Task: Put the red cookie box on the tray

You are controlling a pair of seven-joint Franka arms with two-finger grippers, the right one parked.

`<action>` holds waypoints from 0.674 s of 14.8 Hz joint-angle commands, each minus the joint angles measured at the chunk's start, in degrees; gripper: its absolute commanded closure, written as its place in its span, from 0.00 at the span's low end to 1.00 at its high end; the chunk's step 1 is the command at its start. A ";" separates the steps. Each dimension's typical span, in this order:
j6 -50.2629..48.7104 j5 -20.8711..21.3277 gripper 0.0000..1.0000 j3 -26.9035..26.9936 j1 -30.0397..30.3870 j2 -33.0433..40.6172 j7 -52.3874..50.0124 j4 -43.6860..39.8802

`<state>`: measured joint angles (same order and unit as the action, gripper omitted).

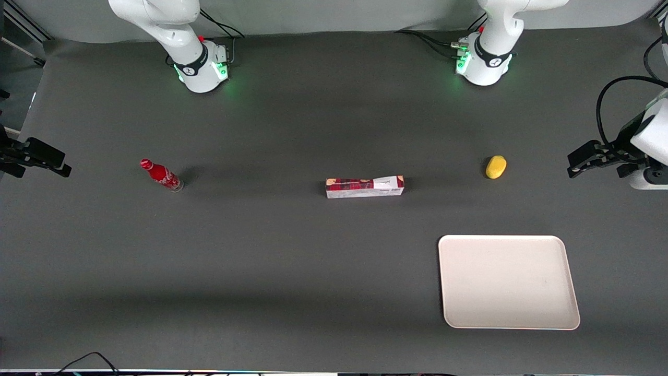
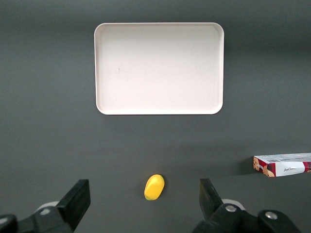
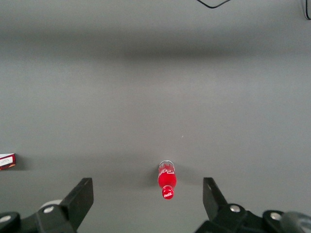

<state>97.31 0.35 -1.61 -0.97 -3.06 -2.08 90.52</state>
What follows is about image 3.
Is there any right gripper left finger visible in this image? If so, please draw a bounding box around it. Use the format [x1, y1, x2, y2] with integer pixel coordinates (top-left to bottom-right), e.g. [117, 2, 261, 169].
[36, 178, 94, 233]

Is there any red cola bottle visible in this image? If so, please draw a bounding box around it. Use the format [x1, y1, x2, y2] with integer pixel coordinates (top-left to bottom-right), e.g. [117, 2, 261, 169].
[157, 159, 177, 201]

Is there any black looped floor cable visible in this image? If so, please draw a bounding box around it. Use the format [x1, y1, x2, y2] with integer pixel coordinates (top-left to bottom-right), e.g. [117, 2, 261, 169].
[196, 0, 231, 9]

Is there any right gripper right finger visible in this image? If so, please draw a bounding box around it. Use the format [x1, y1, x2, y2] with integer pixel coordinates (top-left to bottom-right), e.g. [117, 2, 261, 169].
[196, 177, 248, 233]

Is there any red cookie box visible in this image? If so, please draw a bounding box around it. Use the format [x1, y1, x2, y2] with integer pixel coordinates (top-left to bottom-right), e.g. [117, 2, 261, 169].
[0, 153, 16, 171]

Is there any black thin cable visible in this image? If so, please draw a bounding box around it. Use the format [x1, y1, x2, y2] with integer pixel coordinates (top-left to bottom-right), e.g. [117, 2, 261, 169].
[300, 0, 311, 21]

